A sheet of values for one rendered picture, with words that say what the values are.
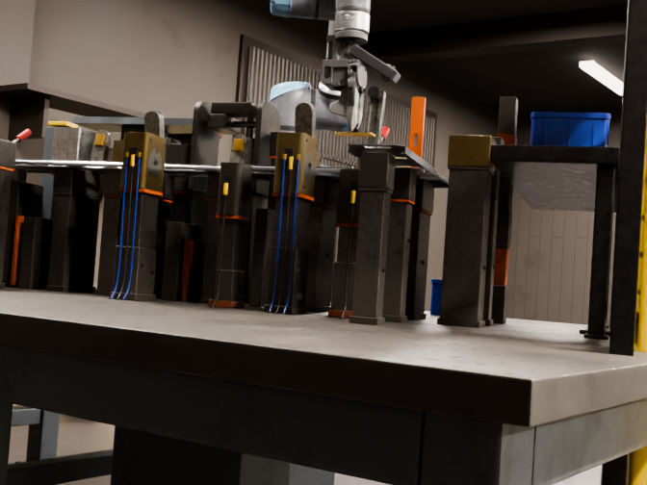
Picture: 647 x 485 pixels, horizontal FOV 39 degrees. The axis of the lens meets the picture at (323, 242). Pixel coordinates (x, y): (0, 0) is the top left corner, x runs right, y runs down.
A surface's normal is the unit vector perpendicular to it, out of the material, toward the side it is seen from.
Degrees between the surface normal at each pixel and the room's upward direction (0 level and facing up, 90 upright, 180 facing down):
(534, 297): 90
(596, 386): 90
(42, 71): 90
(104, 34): 90
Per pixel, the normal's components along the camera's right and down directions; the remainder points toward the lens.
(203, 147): 0.95, 0.05
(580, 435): 0.82, 0.04
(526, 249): -0.57, -0.07
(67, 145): -0.30, -0.06
